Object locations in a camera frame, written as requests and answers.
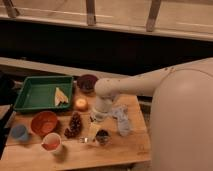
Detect yellow cheese wedge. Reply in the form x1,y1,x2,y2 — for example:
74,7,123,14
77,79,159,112
55,88,68,106

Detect dark grape bunch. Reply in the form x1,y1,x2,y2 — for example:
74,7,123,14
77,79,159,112
64,112,82,138

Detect wooden railing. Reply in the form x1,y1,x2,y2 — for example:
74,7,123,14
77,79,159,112
0,0,213,42

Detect yellow apple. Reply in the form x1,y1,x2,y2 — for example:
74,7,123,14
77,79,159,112
75,98,88,111

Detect blue cup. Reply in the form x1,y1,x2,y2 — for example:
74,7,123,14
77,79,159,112
11,125,29,142

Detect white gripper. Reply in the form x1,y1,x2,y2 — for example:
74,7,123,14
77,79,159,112
88,96,114,141

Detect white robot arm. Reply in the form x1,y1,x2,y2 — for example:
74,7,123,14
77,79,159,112
92,57,213,171

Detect crumpled blue cloth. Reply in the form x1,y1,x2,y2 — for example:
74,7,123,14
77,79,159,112
111,105,131,136

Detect dark maroon bowl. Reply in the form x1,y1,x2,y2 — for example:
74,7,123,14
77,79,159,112
77,74,98,93

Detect small metal cup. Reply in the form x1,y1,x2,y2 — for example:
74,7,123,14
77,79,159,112
96,129,109,145

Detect green plastic tray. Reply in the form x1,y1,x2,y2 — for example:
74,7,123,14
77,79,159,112
14,76,73,113

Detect red bowl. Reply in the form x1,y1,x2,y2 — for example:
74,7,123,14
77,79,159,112
31,111,58,136

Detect white measuring cup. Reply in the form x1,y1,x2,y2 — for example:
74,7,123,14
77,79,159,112
41,133,62,155

